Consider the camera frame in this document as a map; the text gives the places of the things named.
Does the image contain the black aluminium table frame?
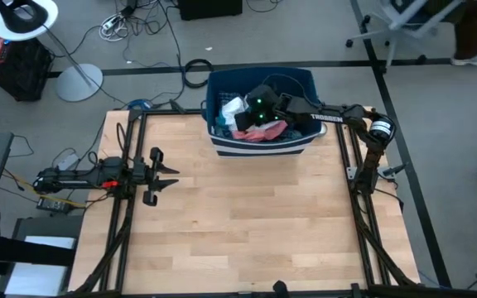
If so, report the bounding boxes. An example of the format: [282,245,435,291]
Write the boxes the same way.
[66,105,424,298]

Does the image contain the person's shoe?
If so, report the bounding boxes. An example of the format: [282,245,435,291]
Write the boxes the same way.
[450,49,477,67]

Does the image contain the black power adapter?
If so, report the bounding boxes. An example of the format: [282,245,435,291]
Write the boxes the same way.
[36,196,75,215]

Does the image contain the grey cart with white panels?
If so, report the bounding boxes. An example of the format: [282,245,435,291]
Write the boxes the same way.
[0,214,84,298]

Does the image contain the office chair base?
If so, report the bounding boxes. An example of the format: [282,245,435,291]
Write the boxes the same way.
[344,0,465,72]

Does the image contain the black storage crate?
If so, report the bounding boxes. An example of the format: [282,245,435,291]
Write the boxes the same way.
[0,35,55,103]

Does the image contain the grey power brick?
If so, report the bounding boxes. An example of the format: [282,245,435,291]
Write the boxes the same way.
[55,151,80,171]

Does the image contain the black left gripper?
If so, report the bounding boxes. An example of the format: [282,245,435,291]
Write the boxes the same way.
[137,147,181,207]

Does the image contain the navy white striped basket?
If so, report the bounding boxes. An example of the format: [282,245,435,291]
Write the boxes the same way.
[200,65,325,157]

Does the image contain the blue plaid shirt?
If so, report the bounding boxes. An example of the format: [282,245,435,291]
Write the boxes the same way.
[216,90,306,142]

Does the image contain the white round pedestal stand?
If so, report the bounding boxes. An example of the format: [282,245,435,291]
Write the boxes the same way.
[0,0,104,103]

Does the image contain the tangled black cables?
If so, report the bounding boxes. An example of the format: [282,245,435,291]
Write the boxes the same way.
[79,0,190,111]

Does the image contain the white garment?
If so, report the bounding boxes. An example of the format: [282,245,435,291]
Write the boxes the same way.
[220,96,251,130]

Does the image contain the black bar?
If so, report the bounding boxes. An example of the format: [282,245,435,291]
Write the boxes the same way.
[0,233,77,267]

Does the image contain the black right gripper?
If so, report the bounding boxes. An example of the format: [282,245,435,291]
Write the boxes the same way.
[234,84,283,132]

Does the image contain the white cable bundle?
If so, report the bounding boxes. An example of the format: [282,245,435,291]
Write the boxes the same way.
[99,12,131,42]

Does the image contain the black box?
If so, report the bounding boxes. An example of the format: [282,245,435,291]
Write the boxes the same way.
[177,0,243,22]

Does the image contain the person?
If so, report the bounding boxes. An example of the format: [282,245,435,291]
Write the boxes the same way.
[422,0,477,67]

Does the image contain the blue cable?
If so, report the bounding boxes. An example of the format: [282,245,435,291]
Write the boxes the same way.
[129,98,153,111]

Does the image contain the small black camera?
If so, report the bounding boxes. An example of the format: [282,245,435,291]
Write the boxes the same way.
[272,280,292,298]

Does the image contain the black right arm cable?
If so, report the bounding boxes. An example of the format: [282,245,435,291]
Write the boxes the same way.
[262,73,321,109]

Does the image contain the coiled black cable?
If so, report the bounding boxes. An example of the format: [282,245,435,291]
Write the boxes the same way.
[183,58,214,89]

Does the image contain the yellow cable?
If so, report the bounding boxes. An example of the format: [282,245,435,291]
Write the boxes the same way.
[1,167,87,209]

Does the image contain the coral pink garment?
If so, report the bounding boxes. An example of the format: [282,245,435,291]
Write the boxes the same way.
[232,119,290,143]

